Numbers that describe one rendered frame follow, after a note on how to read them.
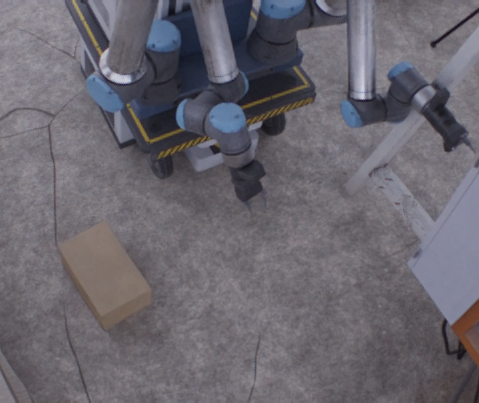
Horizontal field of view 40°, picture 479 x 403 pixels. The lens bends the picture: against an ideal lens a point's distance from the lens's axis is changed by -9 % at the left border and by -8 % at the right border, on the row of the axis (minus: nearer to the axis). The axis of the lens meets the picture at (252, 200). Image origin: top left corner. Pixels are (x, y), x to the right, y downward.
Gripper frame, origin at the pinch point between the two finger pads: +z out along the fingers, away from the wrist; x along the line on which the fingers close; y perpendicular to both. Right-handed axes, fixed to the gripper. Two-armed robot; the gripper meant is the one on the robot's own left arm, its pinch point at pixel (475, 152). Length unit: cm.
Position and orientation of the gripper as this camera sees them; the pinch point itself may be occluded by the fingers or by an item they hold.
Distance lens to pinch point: 204.3
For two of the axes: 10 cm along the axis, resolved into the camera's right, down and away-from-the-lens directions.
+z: 5.4, 7.6, -3.7
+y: -1.4, 5.2, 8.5
